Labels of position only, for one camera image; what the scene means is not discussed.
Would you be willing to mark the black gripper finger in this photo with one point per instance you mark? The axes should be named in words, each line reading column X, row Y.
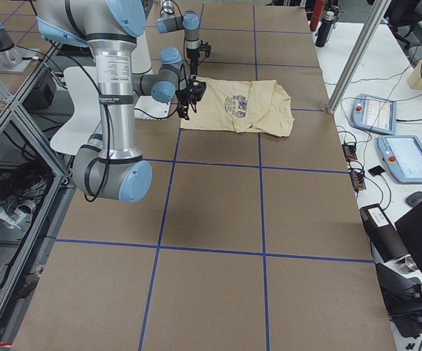
column 193, row 69
column 183, row 112

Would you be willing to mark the aluminium table frame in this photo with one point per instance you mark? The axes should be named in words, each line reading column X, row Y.
column 30, row 174

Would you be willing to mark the cream long-sleeve printed shirt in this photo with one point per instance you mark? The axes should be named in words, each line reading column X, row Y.
column 243, row 106

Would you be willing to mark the white plastic chair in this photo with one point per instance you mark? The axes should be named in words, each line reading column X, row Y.
column 86, row 117

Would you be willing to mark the metal cup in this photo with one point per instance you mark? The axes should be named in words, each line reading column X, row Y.
column 408, row 265

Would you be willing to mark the aluminium frame post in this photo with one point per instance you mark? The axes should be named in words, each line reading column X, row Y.
column 361, row 44

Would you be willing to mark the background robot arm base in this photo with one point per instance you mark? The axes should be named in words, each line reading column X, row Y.
column 12, row 58

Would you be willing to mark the orange circuit board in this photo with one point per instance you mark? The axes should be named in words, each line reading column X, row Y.
column 357, row 178
column 349, row 151

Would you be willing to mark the white power strip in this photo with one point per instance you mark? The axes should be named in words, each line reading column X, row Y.
column 18, row 215

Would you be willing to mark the dark box with label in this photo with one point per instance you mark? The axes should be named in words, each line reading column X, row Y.
column 382, row 233

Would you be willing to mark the small black square pad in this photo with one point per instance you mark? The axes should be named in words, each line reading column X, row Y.
column 376, row 170

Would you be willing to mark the red fire extinguisher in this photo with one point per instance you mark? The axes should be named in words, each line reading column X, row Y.
column 317, row 12

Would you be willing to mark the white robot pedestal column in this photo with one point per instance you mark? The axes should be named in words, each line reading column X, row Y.
column 146, row 107

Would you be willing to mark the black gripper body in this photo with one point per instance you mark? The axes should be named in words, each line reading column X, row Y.
column 193, row 57
column 183, row 96

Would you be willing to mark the near teach pendant tablet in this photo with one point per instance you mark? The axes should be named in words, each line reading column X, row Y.
column 402, row 156

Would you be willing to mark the black office chair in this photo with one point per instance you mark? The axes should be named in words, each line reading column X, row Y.
column 402, row 13

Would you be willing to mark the upper orange circuit board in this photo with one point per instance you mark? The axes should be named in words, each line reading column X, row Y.
column 349, row 151

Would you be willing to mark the black computer mouse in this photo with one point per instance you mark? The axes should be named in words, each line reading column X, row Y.
column 414, row 199

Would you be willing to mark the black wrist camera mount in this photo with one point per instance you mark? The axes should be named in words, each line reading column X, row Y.
column 197, row 89

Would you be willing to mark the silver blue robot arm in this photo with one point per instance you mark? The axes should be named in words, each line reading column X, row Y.
column 171, row 19
column 109, row 165

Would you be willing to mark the far teach pendant tablet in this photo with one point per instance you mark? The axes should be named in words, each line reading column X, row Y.
column 374, row 114

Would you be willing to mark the lower orange circuit board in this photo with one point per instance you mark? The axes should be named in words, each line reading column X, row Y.
column 357, row 178

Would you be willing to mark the teach pendant tablet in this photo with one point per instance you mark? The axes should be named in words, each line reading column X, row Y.
column 402, row 156
column 374, row 114

